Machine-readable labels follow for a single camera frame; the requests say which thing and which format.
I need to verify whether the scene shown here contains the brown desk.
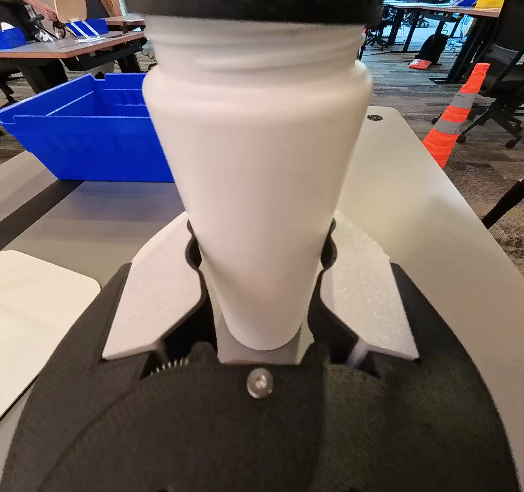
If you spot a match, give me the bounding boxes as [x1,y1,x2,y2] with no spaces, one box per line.
[0,31,146,91]
[383,3,502,83]

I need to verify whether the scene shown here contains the black tape strip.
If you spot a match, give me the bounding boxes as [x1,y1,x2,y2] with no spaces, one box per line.
[0,180,82,251]

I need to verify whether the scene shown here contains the black backpack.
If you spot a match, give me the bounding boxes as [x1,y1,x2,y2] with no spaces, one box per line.
[415,34,449,65]

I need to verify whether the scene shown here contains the orange traffic cone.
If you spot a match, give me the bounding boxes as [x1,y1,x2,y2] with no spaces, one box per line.
[422,63,490,169]

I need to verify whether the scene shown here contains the white plastic bottle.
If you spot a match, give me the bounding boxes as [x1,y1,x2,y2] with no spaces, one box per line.
[142,15,374,351]

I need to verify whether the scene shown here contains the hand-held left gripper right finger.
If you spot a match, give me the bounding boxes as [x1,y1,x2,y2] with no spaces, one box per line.
[306,210,420,369]

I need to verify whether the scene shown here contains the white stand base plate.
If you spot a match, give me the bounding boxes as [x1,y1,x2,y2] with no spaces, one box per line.
[0,251,102,419]

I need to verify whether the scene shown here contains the blue plastic bin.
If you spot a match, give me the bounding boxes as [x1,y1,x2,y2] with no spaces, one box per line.
[0,72,174,183]
[67,18,109,36]
[0,27,27,50]

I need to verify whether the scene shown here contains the black tripod leg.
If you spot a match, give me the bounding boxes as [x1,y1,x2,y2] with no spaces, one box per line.
[482,178,524,229]

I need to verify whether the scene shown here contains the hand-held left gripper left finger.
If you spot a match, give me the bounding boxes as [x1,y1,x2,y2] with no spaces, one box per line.
[102,213,218,365]

